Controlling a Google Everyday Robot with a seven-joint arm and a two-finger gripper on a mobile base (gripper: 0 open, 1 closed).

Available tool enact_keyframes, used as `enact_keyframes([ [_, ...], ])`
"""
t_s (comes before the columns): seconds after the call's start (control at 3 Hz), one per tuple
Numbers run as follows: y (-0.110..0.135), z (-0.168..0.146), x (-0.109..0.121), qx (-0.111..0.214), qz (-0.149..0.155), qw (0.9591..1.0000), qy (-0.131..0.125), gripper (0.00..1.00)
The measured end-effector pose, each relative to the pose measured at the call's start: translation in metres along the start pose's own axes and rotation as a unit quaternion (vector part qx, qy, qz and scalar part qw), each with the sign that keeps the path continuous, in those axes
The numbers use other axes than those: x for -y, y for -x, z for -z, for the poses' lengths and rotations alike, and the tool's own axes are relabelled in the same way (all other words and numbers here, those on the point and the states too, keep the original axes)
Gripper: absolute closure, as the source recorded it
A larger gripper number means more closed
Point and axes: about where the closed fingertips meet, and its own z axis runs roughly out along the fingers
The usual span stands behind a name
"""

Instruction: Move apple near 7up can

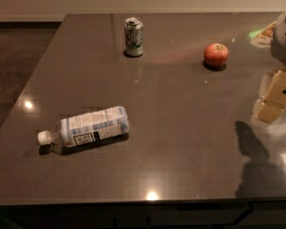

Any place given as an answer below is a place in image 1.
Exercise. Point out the green 7up can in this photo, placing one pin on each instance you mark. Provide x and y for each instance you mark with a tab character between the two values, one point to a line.
133	29

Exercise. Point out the clear plastic water bottle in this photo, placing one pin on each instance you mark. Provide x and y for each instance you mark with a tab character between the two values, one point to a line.
87	128

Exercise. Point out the red apple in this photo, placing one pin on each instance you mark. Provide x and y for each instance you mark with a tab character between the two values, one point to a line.
216	55

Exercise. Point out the snack bag on table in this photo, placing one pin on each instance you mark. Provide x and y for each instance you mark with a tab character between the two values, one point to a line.
264	38

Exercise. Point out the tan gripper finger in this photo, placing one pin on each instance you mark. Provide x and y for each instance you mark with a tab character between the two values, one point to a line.
266	112
276	93

